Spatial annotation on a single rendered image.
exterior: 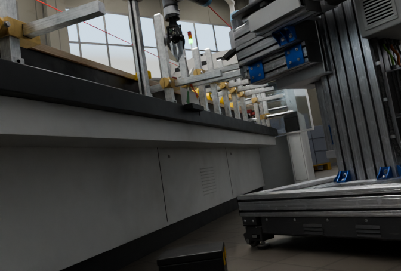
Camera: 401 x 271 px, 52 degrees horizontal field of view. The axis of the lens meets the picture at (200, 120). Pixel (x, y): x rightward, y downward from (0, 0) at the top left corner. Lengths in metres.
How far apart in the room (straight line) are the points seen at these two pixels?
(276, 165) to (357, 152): 3.09
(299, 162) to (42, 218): 3.54
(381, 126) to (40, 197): 1.26
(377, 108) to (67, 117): 1.13
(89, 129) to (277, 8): 0.82
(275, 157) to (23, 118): 3.90
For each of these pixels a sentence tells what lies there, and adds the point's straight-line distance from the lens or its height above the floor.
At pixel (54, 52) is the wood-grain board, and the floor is 0.88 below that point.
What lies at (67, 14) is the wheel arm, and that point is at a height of 0.80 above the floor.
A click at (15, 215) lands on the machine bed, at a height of 0.31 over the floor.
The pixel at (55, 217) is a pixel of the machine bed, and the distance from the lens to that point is 1.53.
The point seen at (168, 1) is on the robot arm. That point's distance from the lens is 2.06.
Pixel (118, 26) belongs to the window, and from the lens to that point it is 7.80.
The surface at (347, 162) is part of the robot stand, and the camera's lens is 1.80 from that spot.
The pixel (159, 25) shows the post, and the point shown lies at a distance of 2.10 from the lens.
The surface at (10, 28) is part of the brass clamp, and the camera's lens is 1.19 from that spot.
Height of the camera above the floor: 0.36
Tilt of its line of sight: 7 degrees up
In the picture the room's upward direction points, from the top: 9 degrees counter-clockwise
